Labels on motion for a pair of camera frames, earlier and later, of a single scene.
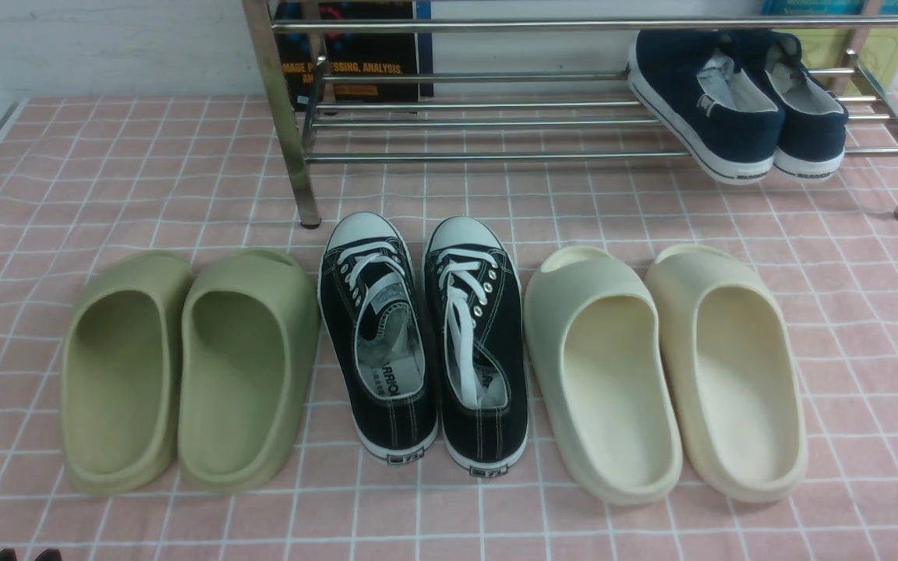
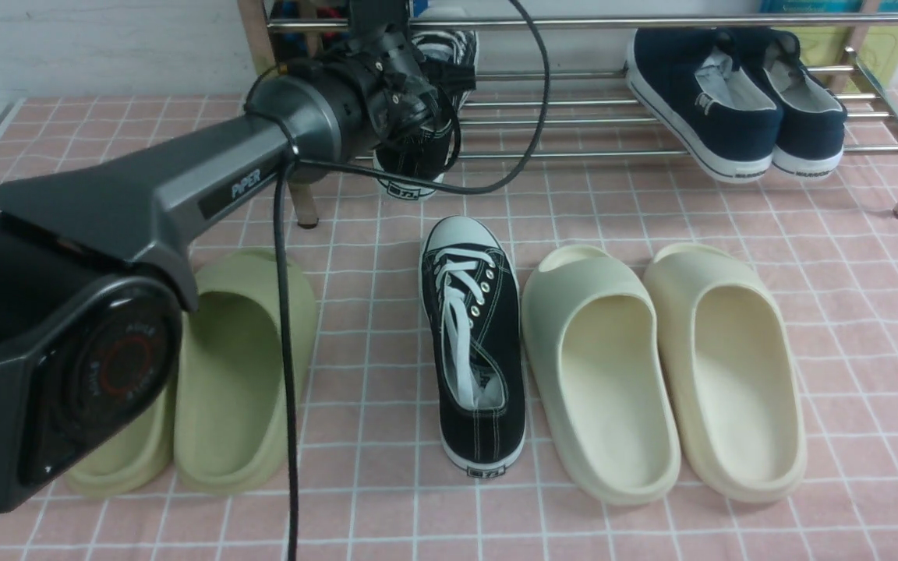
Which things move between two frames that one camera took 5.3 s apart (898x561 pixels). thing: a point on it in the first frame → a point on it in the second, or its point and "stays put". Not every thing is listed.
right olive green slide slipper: [249, 345] stays put
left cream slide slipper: [595, 334] stays put
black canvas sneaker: [476, 333] stays put
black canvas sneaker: [372, 309] → [415, 171]
